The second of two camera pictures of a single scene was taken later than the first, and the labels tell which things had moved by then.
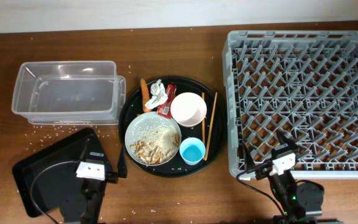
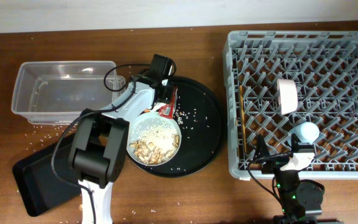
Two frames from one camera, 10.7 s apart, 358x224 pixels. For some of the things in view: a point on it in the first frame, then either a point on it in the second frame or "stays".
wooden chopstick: (203, 123) to (243, 123)
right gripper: (263, 168) to (275, 163)
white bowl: (188, 109) to (288, 96)
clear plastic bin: (70, 93) stays
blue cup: (192, 150) to (308, 131)
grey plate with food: (152, 139) stays
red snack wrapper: (164, 110) stays
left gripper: (112, 177) to (169, 93)
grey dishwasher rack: (319, 88) stays
